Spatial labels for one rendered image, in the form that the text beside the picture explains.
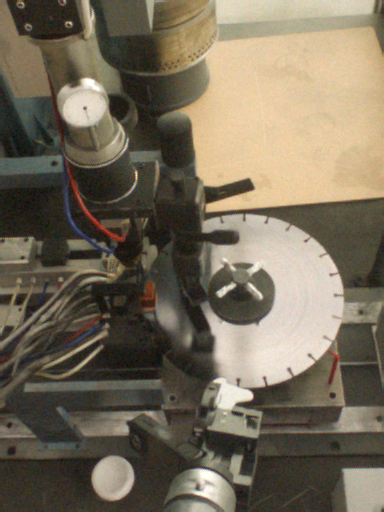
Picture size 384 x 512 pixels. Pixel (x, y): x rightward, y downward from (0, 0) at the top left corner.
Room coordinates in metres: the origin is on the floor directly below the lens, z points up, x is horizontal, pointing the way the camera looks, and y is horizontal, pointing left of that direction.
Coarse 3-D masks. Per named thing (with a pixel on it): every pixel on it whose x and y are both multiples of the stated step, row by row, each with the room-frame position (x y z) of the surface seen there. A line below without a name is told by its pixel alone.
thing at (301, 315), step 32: (224, 224) 0.65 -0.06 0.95; (256, 224) 0.63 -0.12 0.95; (288, 224) 0.62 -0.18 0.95; (160, 256) 0.60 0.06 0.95; (224, 256) 0.58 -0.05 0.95; (256, 256) 0.57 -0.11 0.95; (288, 256) 0.56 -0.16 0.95; (160, 288) 0.53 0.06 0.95; (288, 288) 0.49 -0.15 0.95; (320, 288) 0.49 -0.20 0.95; (160, 320) 0.47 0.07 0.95; (192, 320) 0.46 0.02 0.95; (224, 320) 0.45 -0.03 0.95; (256, 320) 0.45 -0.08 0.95; (288, 320) 0.44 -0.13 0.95; (320, 320) 0.43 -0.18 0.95; (192, 352) 0.41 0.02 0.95; (224, 352) 0.40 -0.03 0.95; (256, 352) 0.39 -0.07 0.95; (288, 352) 0.38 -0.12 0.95; (320, 352) 0.37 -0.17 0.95; (256, 384) 0.34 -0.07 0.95
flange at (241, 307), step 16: (224, 272) 0.54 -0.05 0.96; (256, 272) 0.53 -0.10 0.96; (208, 288) 0.51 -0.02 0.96; (256, 288) 0.50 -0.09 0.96; (272, 288) 0.49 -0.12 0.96; (224, 304) 0.48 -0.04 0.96; (240, 304) 0.47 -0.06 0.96; (256, 304) 0.47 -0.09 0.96; (272, 304) 0.47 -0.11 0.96; (240, 320) 0.45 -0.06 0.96
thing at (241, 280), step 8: (224, 264) 0.53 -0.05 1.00; (256, 264) 0.52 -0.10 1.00; (264, 264) 0.52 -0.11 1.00; (232, 272) 0.51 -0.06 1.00; (240, 272) 0.51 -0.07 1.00; (248, 272) 0.50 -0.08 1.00; (232, 280) 0.50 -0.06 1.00; (240, 280) 0.49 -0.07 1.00; (248, 280) 0.49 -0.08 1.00; (224, 288) 0.48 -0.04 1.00; (232, 288) 0.48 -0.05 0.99; (240, 288) 0.48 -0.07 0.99; (248, 288) 0.48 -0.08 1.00; (256, 296) 0.46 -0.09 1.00
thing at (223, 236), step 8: (216, 232) 0.43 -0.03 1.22; (224, 232) 0.43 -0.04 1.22; (232, 232) 0.43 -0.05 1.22; (184, 240) 0.44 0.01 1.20; (192, 240) 0.44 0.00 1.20; (200, 240) 0.43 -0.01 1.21; (208, 240) 0.43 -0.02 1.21; (216, 240) 0.42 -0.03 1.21; (224, 240) 0.42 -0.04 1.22; (232, 240) 0.42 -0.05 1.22
